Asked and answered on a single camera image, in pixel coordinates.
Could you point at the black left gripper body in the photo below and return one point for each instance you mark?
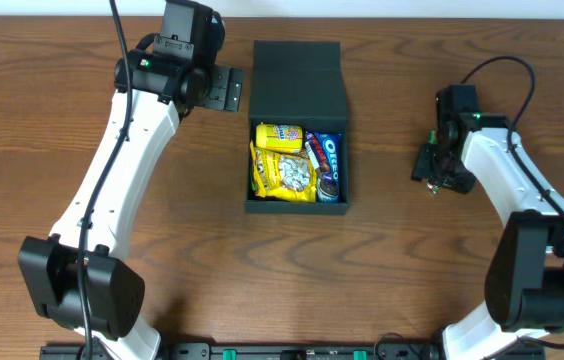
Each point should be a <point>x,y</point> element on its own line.
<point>225,88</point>

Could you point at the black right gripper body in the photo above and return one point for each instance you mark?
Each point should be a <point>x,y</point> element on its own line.
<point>427,165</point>

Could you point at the red green candy bar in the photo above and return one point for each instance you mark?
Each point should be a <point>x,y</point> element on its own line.
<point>432,182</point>

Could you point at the black box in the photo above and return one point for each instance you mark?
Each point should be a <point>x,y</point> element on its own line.
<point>299,83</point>

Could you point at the yellow Mentos bottle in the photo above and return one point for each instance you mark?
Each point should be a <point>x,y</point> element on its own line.
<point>280,138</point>

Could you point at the yellow Hacks candy bag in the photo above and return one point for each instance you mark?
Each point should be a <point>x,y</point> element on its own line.
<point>282,176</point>

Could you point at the purple Dairy Milk bar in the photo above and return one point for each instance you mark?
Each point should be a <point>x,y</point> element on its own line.
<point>322,150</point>

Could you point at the blue Oreo cookie pack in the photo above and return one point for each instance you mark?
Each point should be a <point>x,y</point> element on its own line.
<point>328,190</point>

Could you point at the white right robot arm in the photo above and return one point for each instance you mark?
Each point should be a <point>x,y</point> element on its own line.
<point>524,287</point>

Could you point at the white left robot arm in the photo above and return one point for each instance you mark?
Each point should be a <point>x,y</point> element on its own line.
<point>78,276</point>

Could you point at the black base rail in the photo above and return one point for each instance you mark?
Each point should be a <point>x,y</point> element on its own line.
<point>389,351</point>

